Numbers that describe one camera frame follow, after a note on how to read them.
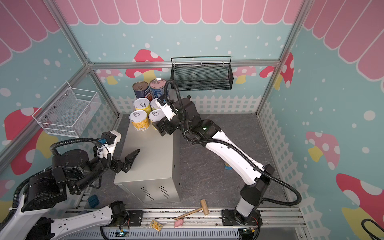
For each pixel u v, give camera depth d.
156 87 0.70
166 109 0.54
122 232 0.73
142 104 0.70
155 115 0.65
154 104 0.69
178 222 0.71
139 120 0.63
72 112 1.17
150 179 0.53
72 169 0.35
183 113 0.45
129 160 0.49
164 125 0.55
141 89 0.69
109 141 0.42
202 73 0.96
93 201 0.79
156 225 0.72
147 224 0.73
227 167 0.89
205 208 0.76
